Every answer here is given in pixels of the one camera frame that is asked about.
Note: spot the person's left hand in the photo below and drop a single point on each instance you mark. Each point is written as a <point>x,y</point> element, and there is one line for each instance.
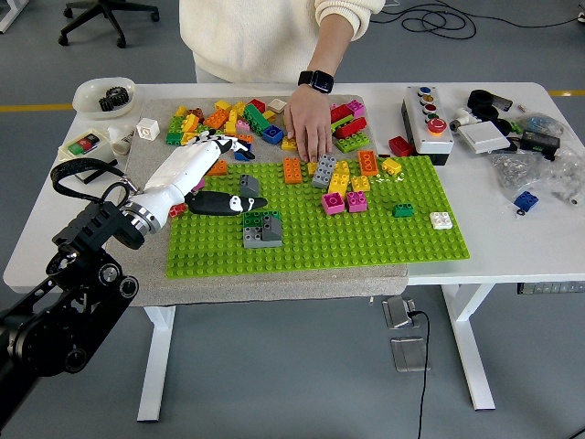
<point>311,119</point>

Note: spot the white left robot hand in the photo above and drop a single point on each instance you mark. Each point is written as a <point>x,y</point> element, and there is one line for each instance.
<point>183,169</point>

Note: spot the grey sloped toy brick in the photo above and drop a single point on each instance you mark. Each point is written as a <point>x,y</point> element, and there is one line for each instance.
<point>249,185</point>
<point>273,229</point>

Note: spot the person's left forearm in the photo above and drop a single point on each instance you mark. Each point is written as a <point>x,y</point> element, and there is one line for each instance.
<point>329,46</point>

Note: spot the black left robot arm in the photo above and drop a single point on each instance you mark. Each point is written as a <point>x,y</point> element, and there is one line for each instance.
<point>77,292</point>

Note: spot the magenta toy brick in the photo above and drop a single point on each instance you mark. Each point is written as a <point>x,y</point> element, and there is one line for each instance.
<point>332,203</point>
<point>199,184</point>
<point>356,201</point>
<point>355,107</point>

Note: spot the long red toy brick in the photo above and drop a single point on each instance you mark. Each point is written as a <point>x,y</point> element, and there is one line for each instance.
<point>343,112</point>

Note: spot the orange eight-stud toy brick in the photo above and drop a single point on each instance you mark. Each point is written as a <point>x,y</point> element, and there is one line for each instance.
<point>219,168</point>

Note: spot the blue toy brick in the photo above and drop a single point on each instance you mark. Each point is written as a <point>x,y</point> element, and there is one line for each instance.
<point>273,134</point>
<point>525,200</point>
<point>244,145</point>

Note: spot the rounded red toy brick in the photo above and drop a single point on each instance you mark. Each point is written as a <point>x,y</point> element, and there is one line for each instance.
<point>352,127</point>

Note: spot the lime green toy brick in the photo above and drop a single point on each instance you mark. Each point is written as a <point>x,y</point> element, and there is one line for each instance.
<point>353,142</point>
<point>176,123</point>
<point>209,130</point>

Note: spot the small yellow toy brick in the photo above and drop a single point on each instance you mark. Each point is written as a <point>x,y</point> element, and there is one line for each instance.
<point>313,169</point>

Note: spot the white cube toy brick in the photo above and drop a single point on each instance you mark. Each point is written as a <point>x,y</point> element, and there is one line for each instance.
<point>147,127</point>

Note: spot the grey eight-stud toy brick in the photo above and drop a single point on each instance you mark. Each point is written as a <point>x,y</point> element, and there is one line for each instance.
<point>253,238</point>
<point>324,172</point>

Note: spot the brown toy brick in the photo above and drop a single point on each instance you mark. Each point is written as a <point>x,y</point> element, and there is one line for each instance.
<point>196,113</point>

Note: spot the pink toy brick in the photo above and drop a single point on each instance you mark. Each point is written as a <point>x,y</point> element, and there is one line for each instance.
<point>243,125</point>

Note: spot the long yellow toy brick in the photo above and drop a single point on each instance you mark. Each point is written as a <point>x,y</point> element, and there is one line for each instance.
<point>339,183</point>

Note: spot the yellow four-stud toy brick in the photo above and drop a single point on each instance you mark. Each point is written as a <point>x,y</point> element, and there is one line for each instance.
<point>360,183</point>

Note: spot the dark green toy brick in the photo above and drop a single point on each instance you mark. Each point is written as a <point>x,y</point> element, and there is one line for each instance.
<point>251,219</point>

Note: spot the green toy baseplate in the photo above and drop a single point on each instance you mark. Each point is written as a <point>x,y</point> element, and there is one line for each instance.
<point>365,247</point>

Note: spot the white four-stud toy brick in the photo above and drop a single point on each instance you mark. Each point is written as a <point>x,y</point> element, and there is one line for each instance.
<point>441,220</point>

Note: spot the small dark green brick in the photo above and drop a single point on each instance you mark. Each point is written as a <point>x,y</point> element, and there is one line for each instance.
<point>404,210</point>
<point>173,138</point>

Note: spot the flat lime green brick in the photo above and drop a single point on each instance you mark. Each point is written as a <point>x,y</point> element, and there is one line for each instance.
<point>343,121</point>

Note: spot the black wristwatch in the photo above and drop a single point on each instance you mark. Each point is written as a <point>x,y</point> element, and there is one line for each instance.
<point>317,81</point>

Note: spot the long dark green brick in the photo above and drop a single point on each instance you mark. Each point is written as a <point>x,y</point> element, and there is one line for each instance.
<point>254,118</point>

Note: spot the white plastic tube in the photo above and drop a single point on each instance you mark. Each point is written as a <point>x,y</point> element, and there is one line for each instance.
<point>121,139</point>

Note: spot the black gear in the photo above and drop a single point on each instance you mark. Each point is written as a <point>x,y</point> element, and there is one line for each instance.
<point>113,97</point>

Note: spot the person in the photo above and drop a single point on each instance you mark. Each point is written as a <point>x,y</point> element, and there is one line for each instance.
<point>247,36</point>

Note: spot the push-button control box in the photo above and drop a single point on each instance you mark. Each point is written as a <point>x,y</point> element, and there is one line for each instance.
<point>427,137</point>

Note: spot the white plastic bowl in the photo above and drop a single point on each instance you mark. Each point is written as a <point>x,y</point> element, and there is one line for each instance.
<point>84,98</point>

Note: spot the grey-brown mat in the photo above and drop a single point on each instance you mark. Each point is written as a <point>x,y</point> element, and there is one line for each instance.
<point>274,288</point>

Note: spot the white pipe fitting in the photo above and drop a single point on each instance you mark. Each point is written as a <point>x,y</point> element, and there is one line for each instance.
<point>462,119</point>

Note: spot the black office chair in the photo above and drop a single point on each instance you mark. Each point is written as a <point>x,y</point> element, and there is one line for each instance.
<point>107,13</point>

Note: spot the white table leg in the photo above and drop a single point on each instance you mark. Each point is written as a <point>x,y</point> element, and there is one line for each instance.
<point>468,347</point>
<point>157,356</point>

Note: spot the small dark clear box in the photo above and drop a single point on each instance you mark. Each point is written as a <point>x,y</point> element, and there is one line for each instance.
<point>503,103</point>

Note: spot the small green plastic part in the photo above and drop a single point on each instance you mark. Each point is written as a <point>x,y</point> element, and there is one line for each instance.
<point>515,124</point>

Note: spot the metal floor socket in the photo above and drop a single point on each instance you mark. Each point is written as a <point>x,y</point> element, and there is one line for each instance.
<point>400,312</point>

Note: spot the clear bag blue parts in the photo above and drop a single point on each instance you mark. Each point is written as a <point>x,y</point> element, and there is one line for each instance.
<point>539,122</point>

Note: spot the black power adapter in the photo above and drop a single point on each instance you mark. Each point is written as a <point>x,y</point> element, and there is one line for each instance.
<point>540,142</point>

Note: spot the clear bag of screws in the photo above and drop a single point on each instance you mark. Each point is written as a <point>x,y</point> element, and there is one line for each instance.
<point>535,176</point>

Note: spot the metal floor plate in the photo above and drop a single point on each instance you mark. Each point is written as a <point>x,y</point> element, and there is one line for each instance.
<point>409,354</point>

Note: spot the grey table control panel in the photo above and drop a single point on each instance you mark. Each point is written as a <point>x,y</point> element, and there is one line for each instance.
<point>550,288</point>

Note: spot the white green-red switch box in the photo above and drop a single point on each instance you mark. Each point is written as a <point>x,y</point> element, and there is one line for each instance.
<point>87,144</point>

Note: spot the white switch plate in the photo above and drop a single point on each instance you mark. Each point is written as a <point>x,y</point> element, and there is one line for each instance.
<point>483,138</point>

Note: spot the white furniture frame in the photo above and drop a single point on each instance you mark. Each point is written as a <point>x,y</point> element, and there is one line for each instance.
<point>5,24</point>

